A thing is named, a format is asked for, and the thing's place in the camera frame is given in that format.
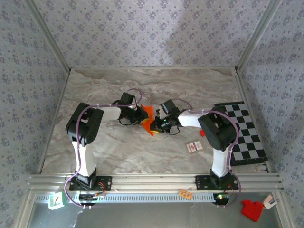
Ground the aluminium frame post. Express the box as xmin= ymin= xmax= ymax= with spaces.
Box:
xmin=236 ymin=0 xmax=284 ymax=72
xmin=22 ymin=0 xmax=72 ymax=73

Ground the aluminium table side rail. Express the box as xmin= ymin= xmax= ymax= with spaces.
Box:
xmin=234 ymin=67 xmax=273 ymax=173

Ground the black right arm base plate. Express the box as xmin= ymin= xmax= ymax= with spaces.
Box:
xmin=195 ymin=175 xmax=239 ymax=191

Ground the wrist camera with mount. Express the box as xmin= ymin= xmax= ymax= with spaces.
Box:
xmin=160 ymin=99 xmax=181 ymax=114
xmin=118 ymin=92 xmax=135 ymax=107

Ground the large red plastic brick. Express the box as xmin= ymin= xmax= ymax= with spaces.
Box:
xmin=240 ymin=199 xmax=265 ymax=223

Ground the grey slotted cable duct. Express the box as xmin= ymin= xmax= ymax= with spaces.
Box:
xmin=35 ymin=192 xmax=220 ymax=204

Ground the grey metal sheet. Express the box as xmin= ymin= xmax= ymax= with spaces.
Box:
xmin=29 ymin=202 xmax=285 ymax=228

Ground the aluminium frame leg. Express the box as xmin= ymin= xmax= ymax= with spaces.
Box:
xmin=272 ymin=191 xmax=296 ymax=228
xmin=14 ymin=192 xmax=37 ymax=228

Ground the small card with red marks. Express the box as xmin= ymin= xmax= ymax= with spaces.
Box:
xmin=185 ymin=140 xmax=204 ymax=155

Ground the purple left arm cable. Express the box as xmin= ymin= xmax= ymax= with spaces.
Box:
xmin=64 ymin=88 xmax=143 ymax=209

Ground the long aluminium mounting rail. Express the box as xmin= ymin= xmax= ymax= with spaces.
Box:
xmin=26 ymin=172 xmax=285 ymax=193

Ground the black grey checkerboard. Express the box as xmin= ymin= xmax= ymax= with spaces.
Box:
xmin=214 ymin=101 xmax=268 ymax=167

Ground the green white card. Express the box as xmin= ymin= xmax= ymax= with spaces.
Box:
xmin=48 ymin=191 xmax=67 ymax=210

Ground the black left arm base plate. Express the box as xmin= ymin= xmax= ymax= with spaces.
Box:
xmin=69 ymin=175 xmax=113 ymax=191

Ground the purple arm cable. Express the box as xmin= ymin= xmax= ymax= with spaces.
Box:
xmin=171 ymin=98 xmax=242 ymax=208
xmin=64 ymin=88 xmax=143 ymax=209

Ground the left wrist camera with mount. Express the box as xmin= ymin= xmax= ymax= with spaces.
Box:
xmin=118 ymin=92 xmax=135 ymax=107

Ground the white pink plastic clip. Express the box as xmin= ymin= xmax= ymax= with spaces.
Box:
xmin=262 ymin=194 xmax=279 ymax=210

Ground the orange square paper sheet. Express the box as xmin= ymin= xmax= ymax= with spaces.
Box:
xmin=139 ymin=104 xmax=155 ymax=137

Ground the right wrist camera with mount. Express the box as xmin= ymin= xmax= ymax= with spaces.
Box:
xmin=160 ymin=99 xmax=181 ymax=114

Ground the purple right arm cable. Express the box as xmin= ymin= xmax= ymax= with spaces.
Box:
xmin=171 ymin=98 xmax=242 ymax=208

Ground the orange paper tag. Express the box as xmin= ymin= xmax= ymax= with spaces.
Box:
xmin=178 ymin=189 xmax=193 ymax=200

